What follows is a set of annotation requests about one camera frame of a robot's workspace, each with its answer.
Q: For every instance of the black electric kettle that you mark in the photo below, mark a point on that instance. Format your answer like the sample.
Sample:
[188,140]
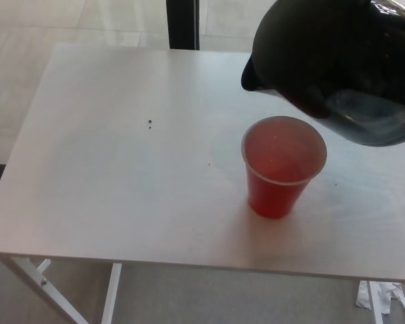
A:
[324,50]

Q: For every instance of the red plastic cup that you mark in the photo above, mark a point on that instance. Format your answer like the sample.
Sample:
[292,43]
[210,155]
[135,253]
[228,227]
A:
[273,197]

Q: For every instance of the white upright table leg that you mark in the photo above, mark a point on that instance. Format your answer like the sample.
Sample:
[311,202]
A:
[375,303]
[112,293]

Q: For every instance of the white slanted table leg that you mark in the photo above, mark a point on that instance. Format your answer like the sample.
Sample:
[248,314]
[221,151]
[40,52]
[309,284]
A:
[59,305]

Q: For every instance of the crumpled white paper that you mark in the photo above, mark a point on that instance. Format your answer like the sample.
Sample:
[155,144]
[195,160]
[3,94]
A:
[389,293]

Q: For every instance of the black window frame post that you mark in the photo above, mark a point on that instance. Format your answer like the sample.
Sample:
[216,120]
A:
[184,23]

